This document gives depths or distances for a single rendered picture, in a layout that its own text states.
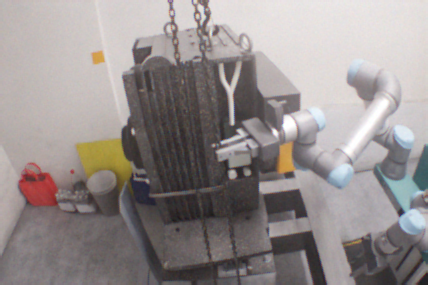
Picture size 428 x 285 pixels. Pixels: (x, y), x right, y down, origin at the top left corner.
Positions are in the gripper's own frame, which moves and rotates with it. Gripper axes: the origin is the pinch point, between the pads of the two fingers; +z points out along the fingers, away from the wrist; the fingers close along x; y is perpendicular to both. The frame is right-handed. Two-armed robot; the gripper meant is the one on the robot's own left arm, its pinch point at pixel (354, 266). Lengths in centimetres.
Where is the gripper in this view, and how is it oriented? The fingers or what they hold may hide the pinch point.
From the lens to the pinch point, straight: 108.6
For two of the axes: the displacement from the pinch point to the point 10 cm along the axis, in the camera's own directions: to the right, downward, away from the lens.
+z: -3.0, 6.9, 6.6
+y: -9.5, -2.5, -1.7
